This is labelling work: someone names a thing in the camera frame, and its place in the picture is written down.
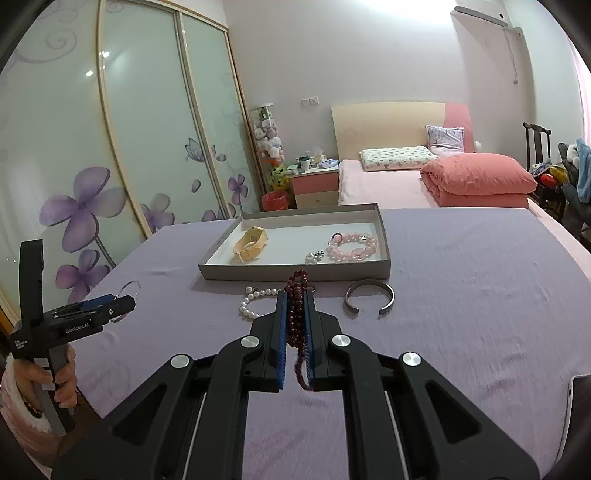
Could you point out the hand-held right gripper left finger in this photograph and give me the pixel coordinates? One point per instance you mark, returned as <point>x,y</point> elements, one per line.
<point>279,346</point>

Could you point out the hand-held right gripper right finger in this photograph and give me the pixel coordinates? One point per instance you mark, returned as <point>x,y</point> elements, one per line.
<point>308,346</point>

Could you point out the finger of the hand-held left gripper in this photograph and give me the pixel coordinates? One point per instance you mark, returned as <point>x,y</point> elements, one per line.
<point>99,300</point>
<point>122,307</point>

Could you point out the thin silver bangle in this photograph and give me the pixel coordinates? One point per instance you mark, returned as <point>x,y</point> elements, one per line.
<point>138,288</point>

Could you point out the small silver earrings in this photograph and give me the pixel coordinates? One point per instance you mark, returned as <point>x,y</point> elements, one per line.
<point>316,256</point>

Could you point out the cream wrist watch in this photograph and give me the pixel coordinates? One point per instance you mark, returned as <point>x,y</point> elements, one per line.
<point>251,251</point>

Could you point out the grey cardboard tray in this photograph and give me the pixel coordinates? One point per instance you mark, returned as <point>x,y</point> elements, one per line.
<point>286,244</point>

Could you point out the person's left forearm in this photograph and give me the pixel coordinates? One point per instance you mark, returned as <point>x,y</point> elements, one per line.
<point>16,415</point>

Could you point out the person's left hand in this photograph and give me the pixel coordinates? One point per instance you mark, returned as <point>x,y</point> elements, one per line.
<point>34,376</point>

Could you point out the wide silver cuff bangle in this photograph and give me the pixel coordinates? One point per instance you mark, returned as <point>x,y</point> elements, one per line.
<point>351,300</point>

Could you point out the red waste bin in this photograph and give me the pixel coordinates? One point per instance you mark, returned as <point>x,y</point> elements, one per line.
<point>275,202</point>

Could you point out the pink and cream nightstand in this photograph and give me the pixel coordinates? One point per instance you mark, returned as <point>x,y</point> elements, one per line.
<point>314,187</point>

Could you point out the purple bed sheet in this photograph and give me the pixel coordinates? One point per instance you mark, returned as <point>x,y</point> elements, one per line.
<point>461,300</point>

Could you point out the yellow plush toy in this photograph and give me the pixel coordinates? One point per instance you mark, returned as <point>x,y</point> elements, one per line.
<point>277,175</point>

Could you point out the bed with pink sheet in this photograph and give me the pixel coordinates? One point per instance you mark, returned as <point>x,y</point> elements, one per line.
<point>378,189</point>

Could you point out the white mug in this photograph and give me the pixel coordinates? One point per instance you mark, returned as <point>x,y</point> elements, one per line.
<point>304,164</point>

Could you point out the blue white cloth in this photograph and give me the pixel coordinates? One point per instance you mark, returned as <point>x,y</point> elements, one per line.
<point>329,163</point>

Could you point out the flower print sliding wardrobe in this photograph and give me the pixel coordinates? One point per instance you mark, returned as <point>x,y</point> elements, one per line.
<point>138,115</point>

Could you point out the clear tube of plush toys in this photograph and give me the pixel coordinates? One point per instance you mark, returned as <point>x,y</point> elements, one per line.
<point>270,138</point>

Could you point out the white patterned pillow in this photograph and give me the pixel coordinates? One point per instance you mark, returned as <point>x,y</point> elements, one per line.
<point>397,158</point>

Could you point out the cream and pink headboard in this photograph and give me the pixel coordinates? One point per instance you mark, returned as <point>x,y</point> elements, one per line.
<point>378,124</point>

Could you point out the folded pink duvet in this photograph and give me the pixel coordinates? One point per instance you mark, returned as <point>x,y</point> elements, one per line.
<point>475,177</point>

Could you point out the purple flower pillow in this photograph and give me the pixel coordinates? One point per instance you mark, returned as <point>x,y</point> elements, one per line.
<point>443,138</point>

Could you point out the colourful toys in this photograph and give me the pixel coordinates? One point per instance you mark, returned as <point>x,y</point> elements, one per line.
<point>551,177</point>

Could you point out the dark wooden chair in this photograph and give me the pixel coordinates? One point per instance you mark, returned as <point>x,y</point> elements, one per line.
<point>538,138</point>

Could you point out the grey white plush toy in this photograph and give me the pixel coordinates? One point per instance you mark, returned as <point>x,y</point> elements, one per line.
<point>570,153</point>

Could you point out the blue fleece garment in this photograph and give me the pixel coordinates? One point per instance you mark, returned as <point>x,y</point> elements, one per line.
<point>585,170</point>

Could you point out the white air conditioner pipe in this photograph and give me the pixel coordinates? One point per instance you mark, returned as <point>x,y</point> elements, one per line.
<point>515,55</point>

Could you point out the white wall switch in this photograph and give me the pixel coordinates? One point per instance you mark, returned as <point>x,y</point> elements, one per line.
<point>309,100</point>

